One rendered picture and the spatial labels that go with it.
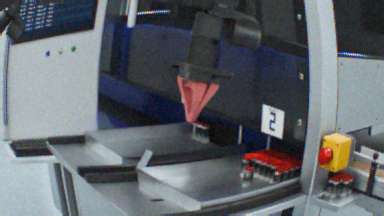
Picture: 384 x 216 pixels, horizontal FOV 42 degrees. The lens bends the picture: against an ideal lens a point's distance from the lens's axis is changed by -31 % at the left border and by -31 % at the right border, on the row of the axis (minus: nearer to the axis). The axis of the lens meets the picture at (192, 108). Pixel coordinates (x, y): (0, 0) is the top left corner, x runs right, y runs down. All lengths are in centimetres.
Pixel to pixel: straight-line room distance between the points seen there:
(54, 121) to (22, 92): 20
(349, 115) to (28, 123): 116
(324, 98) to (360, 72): 18
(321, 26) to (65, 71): 106
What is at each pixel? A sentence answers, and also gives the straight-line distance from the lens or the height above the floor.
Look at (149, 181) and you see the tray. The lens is 143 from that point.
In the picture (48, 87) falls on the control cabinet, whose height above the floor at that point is 99.
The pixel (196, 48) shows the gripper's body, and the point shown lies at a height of 119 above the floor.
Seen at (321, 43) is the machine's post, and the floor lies 123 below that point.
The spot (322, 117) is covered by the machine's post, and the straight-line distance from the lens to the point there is 133.
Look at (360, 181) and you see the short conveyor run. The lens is 137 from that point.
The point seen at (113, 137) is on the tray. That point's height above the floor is 89.
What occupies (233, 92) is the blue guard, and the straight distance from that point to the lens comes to 160.
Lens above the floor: 134
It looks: 12 degrees down
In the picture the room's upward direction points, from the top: 2 degrees clockwise
